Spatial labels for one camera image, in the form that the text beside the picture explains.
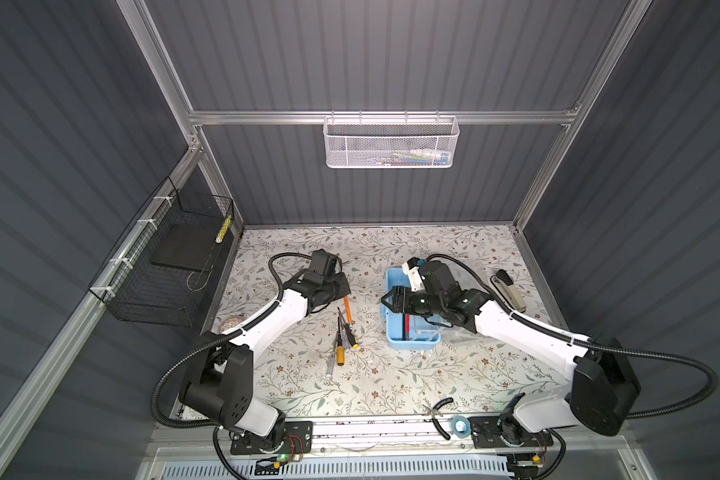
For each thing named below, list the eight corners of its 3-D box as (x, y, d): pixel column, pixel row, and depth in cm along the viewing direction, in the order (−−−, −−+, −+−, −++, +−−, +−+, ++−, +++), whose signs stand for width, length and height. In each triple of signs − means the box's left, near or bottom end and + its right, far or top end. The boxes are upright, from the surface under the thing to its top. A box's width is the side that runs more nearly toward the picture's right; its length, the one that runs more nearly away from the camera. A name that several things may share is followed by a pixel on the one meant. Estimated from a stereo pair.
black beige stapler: (518, 314, 97) (524, 306, 94) (490, 279, 106) (495, 271, 102) (526, 311, 98) (533, 303, 94) (498, 277, 107) (503, 268, 103)
